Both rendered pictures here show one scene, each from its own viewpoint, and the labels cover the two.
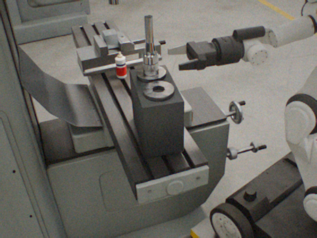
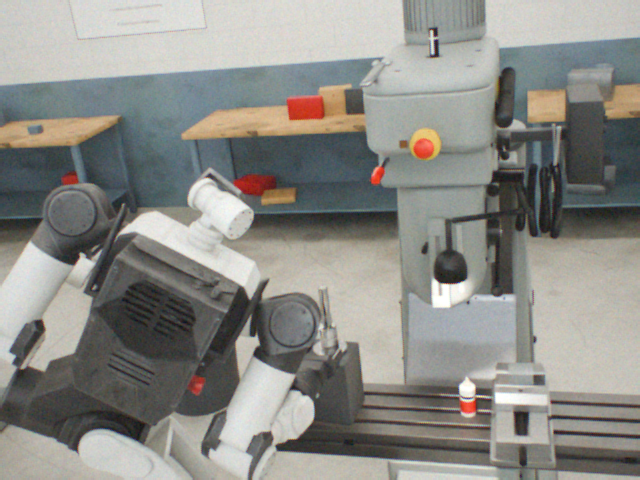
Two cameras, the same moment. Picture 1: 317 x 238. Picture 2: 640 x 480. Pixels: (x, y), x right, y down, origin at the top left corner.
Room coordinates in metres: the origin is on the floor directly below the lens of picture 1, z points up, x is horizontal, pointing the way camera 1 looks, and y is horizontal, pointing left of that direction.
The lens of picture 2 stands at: (1.98, -1.39, 2.17)
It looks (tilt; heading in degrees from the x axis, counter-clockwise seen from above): 23 degrees down; 125
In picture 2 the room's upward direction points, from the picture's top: 7 degrees counter-clockwise
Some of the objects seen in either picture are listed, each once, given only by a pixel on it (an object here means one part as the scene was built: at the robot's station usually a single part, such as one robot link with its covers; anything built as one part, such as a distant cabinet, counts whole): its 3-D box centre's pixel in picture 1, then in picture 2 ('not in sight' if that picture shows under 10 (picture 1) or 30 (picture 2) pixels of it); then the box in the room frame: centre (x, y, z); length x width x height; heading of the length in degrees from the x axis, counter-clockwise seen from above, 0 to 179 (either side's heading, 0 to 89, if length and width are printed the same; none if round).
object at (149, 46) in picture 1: (149, 35); (324, 306); (0.99, 0.02, 1.28); 0.03 x 0.03 x 0.11
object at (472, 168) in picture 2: not in sight; (441, 144); (1.27, 0.17, 1.68); 0.34 x 0.24 x 0.10; 108
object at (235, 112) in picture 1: (228, 114); not in sight; (1.43, -0.34, 0.66); 0.16 x 0.12 x 0.12; 108
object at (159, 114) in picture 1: (155, 107); (316, 377); (0.94, 0.01, 1.06); 0.22 x 0.12 x 0.20; 12
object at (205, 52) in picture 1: (210, 53); (305, 378); (1.04, -0.17, 1.19); 0.13 x 0.12 x 0.10; 15
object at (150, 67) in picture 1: (150, 64); (328, 337); (0.99, 0.02, 1.19); 0.05 x 0.05 x 0.06
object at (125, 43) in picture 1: (123, 40); (521, 398); (1.46, 0.13, 1.05); 0.12 x 0.06 x 0.04; 19
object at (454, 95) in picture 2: not in sight; (436, 91); (1.27, 0.15, 1.81); 0.47 x 0.26 x 0.16; 108
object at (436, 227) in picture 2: not in sight; (439, 263); (1.31, 0.03, 1.45); 0.04 x 0.04 x 0.21; 18
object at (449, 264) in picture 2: not in sight; (450, 264); (1.37, -0.04, 1.48); 0.07 x 0.07 x 0.06
